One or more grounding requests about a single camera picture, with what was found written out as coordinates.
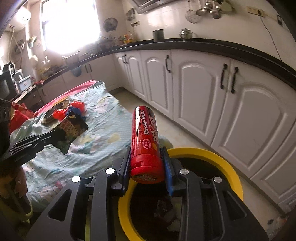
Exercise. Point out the wall power socket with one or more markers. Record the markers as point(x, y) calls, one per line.
point(255, 11)

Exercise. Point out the red plastic bag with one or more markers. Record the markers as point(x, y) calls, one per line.
point(76, 107)

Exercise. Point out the steel teapot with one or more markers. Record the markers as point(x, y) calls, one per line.
point(185, 34)

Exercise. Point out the steel cooking pot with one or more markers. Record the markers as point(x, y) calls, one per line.
point(71, 59)

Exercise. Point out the small wall fan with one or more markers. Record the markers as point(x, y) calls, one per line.
point(110, 24)

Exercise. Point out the left hand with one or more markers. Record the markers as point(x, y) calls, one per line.
point(19, 178)

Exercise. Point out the white lower cabinets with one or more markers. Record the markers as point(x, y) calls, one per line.
point(242, 112)

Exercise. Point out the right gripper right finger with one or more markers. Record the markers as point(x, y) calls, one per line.
point(174, 184)

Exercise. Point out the blue hanging cloth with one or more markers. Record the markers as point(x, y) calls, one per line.
point(76, 72)

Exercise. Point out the pink red blanket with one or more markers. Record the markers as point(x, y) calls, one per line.
point(63, 96)

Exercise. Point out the black range hood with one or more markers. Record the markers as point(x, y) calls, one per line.
point(145, 7)

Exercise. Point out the yellow rimmed trash bin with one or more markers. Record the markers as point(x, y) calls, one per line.
point(211, 207)

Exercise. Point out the red floral cushion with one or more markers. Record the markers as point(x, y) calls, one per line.
point(19, 114)

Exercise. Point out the red cylindrical snack can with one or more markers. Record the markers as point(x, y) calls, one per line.
point(146, 165)

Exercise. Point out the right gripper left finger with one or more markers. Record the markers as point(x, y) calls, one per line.
point(124, 172)

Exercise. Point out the condiment bottles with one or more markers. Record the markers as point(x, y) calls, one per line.
point(126, 38)

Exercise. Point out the white water heater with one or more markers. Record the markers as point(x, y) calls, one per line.
point(20, 19)

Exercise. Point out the black countertop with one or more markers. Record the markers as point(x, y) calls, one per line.
point(232, 50)

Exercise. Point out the blue white storage box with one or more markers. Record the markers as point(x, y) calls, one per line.
point(24, 83)

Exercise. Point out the blue plastic bag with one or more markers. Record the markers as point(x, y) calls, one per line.
point(75, 110)

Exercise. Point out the dark green snack bag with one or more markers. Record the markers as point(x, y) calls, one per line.
point(67, 131)

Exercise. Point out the dark metal cup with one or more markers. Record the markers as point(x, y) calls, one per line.
point(158, 35)

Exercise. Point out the black microwave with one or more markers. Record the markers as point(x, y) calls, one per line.
point(7, 87)

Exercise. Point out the hanging kitchen utensils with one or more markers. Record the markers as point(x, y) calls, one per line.
point(215, 8)

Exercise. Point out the hello kitty tablecloth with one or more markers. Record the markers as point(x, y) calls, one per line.
point(107, 138)

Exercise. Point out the hanging strainer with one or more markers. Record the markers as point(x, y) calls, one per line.
point(191, 15)

